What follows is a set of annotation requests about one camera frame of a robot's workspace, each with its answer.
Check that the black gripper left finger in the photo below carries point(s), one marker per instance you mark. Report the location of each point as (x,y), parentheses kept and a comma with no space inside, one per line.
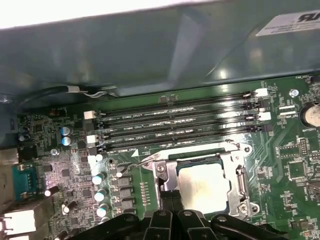
(160,225)

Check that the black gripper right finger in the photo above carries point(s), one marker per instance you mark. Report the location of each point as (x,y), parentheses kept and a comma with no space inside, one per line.
(190,227)

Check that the silver CPU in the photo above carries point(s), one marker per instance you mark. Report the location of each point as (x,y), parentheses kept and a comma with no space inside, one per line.
(205,187)

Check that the silver socket cover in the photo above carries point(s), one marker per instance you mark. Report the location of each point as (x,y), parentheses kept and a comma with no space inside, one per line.
(225,160)

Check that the black RAM slot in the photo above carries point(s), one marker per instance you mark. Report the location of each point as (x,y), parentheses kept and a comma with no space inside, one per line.
(200,101)
(200,136)
(200,112)
(200,124)

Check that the CPU socket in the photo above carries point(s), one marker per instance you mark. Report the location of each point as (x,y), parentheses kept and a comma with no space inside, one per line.
(246,150)

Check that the blue-top capacitor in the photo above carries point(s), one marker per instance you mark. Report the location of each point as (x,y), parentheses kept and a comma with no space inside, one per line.
(101,195)
(102,210)
(98,179)

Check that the green motherboard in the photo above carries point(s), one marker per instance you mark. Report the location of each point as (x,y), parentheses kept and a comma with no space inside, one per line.
(275,150)

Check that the blue serial port connector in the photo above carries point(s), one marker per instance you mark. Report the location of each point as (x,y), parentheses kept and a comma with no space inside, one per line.
(25,182)

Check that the silver port housing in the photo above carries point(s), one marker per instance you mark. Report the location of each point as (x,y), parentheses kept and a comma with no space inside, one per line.
(17,221)

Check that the silver coin battery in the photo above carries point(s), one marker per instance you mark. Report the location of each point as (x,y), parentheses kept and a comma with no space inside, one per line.
(312,115)

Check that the black PC case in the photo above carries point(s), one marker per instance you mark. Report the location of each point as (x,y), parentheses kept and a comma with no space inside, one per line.
(125,50)

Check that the white printed label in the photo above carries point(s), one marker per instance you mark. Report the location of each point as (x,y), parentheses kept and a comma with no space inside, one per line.
(287,25)

